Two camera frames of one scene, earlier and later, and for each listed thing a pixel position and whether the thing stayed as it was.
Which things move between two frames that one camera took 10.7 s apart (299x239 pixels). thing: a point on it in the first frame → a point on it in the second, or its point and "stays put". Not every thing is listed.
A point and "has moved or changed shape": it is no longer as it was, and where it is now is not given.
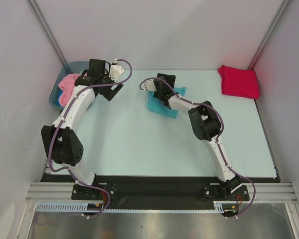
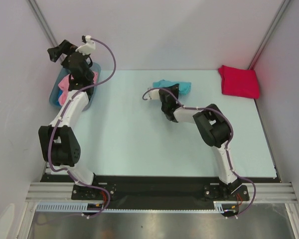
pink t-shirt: [67, 83] stays put
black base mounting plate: [160, 187] stays put
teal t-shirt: [154, 105] has moved or changed shape
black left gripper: [108, 93] → [66, 48]
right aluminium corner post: [281, 11] stays put
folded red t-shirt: [239, 82] stays put
